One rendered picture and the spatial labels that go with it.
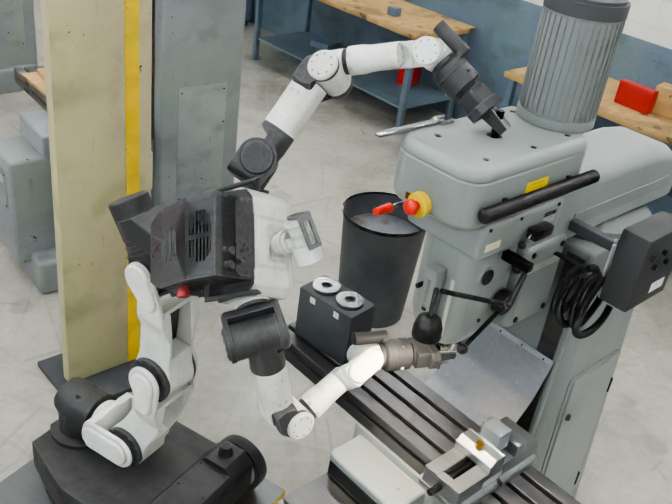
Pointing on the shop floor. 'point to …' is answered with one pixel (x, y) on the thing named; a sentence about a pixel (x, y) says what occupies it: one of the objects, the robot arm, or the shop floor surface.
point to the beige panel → (96, 177)
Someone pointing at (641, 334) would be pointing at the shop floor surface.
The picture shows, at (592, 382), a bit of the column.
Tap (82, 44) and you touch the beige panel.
